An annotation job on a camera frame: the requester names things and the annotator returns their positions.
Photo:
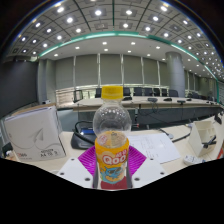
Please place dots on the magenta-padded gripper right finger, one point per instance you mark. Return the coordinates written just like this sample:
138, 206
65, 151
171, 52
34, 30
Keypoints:
150, 171

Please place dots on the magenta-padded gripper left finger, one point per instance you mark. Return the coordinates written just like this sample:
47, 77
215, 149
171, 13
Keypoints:
75, 173

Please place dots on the yellow-capped orange-label drink bottle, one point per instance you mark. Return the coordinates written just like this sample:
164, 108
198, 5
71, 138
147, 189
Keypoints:
111, 160

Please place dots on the white paper sheet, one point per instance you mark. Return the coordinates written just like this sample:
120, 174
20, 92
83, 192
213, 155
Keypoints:
153, 146

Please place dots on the black desktop console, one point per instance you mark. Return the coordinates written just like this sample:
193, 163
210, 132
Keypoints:
81, 136

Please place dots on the flat round red coaster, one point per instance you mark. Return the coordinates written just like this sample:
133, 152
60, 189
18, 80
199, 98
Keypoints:
113, 186

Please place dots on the white remote control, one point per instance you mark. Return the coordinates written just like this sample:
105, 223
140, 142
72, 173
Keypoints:
193, 160

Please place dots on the white cardboard paper box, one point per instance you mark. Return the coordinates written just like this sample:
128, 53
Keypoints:
33, 133

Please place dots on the small open white box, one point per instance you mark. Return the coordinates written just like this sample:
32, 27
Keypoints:
200, 136

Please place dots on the long curved conference desk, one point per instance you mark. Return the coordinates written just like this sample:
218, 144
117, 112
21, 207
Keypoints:
150, 103

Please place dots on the group of black office chairs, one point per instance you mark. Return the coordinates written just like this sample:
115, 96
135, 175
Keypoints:
148, 91

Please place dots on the group of ceiling lights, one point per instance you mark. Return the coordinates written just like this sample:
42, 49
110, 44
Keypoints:
98, 12

